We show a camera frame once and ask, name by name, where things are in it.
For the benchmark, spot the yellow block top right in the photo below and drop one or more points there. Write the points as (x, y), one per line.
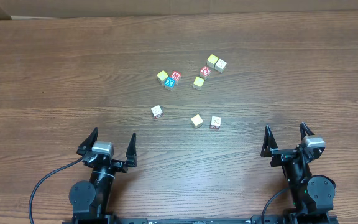
(211, 60)

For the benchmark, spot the yellow block centre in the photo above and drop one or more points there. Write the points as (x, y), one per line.
(198, 83)

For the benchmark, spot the white block top right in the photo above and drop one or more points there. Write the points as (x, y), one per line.
(220, 65)

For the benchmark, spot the plain yellow wooden block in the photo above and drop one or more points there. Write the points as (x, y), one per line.
(196, 121)

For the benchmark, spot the white E letter block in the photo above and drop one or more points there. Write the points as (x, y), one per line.
(215, 122)

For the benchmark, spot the red circle letter block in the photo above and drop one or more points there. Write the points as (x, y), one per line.
(205, 72)

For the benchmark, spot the red M letter block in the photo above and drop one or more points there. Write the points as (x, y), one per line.
(177, 76)

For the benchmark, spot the yellow block left cluster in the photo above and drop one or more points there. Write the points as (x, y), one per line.
(162, 76)

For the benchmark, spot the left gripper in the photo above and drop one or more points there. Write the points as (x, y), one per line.
(105, 162)

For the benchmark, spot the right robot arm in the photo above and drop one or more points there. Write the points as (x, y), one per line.
(312, 195)

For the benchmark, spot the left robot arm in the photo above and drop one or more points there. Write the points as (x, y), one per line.
(90, 198)

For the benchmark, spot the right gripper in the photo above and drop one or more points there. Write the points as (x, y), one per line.
(289, 153)

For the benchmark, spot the white block red edge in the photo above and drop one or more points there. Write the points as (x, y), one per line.
(157, 112)

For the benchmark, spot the blue X letter block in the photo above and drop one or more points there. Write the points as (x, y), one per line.
(170, 83)

